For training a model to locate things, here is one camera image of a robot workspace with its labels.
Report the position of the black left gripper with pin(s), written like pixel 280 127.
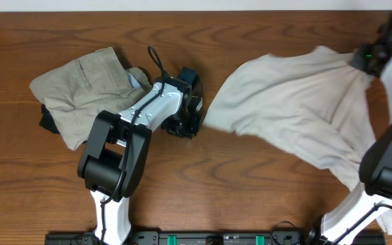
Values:
pixel 185 126

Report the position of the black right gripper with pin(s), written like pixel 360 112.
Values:
pixel 361 60

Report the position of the light grey t-shirt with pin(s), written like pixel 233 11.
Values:
pixel 313 106

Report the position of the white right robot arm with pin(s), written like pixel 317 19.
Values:
pixel 373 195

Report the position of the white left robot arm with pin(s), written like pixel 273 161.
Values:
pixel 116 150

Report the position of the folded khaki shorts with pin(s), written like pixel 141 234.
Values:
pixel 76 92

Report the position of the black garment under shorts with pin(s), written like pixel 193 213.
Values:
pixel 47 121

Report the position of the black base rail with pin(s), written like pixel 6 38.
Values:
pixel 281 235

